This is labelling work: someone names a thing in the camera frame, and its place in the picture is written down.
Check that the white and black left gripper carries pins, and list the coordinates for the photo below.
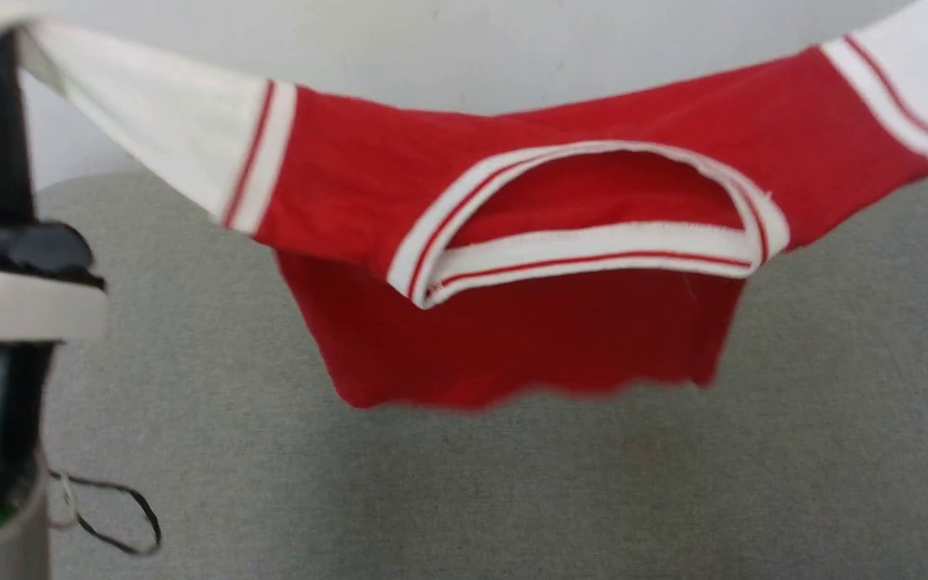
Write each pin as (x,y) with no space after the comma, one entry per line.
(13,302)

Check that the red and white shirt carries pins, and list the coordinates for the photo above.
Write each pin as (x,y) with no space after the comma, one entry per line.
(512,338)

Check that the grey fabric sofa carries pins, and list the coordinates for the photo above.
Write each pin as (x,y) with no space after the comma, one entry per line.
(593,483)

